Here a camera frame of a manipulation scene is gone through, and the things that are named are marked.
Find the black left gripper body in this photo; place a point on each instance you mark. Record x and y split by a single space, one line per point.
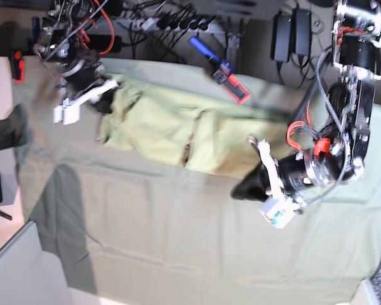
254 186

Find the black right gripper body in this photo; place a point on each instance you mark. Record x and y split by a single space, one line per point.
104 103

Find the light green T-shirt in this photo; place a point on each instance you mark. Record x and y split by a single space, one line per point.
190 130

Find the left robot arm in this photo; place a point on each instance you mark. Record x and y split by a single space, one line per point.
345 76

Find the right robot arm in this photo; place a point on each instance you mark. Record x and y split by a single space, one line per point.
74 36

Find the dark green cloth pile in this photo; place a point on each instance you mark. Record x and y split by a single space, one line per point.
14 130

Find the black orange corner clamp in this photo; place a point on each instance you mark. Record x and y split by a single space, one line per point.
17 66

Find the power strip with plugs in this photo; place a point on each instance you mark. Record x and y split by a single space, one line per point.
151 24

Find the blue orange bar clamp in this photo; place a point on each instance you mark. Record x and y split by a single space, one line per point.
222 73

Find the grey-green table cloth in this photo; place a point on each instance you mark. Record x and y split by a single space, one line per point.
145 232

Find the black power adapter brick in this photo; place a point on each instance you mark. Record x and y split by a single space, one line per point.
281 35

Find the white foam board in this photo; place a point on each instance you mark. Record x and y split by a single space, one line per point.
30 275

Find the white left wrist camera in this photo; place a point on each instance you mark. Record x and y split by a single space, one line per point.
278 211

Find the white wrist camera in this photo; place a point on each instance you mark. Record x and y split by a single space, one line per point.
278 211
66 113

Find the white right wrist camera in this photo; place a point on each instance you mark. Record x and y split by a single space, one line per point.
66 113

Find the aluminium table frame leg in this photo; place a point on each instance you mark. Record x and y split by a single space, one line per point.
234 31

